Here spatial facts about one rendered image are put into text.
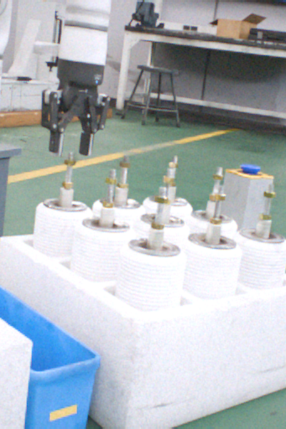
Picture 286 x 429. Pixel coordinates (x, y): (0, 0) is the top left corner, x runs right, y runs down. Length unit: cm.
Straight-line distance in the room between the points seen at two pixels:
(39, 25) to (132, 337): 396
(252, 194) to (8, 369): 69
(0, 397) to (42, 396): 9
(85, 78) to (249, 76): 515
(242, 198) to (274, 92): 483
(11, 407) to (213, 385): 34
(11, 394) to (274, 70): 549
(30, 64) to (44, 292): 368
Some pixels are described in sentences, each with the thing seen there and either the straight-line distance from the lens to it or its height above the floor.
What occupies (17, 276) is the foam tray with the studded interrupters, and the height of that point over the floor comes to 13.
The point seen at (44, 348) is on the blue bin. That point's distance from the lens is 99.
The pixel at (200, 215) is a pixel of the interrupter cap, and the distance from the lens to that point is 115.
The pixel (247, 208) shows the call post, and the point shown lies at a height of 25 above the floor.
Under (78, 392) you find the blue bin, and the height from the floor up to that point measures 8.
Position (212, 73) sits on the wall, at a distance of 623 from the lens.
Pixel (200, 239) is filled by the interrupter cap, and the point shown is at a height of 25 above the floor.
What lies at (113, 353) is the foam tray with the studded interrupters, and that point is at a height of 12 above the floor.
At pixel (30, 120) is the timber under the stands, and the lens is 424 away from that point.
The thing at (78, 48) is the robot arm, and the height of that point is 51.
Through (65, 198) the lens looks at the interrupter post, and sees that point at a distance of 109.
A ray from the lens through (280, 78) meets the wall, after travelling 610.
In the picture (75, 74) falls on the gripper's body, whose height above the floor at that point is 47.
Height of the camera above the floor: 51
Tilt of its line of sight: 14 degrees down
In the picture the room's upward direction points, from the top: 8 degrees clockwise
